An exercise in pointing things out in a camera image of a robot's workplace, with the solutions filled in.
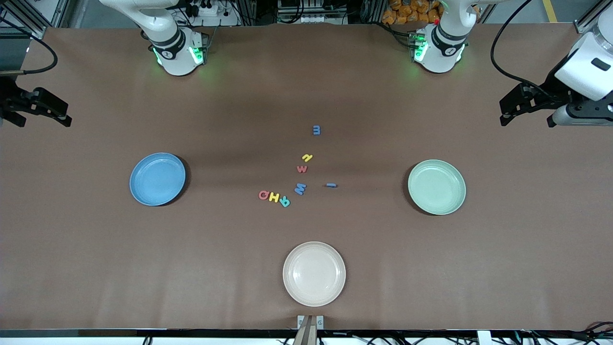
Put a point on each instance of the brown table cover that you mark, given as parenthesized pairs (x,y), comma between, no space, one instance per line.
(306,86)

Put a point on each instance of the yellow letter n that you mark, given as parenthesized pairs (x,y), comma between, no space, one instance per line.
(307,157)

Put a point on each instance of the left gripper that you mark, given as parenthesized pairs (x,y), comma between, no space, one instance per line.
(547,93)

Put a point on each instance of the yellow letter H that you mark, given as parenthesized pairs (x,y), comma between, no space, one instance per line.
(274,196)

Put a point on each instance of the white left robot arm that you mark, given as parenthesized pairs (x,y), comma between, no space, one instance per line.
(440,52)

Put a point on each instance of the large blue letter M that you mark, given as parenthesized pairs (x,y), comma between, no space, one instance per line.
(300,189)

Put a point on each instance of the white power strip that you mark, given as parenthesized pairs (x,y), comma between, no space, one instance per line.
(206,9)

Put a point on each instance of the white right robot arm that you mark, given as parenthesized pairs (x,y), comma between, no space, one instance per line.
(175,57)

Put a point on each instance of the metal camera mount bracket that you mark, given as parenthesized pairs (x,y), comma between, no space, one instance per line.
(310,326)

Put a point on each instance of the blue plate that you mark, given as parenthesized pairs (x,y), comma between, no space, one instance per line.
(157,179)

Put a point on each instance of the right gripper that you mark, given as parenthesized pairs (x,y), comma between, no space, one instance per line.
(8,97)

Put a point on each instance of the orange snack bags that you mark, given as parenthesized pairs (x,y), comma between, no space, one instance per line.
(412,12)

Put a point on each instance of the white tag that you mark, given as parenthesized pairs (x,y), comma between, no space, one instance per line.
(484,338)

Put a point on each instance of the green plate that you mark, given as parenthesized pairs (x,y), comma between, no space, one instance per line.
(437,187)

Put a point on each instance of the teal letter R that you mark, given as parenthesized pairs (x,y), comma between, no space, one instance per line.
(284,201)

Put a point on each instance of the cream plate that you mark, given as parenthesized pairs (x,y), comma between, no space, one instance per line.
(314,274)

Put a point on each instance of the pink letter Q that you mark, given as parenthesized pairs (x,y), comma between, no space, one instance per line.
(263,195)

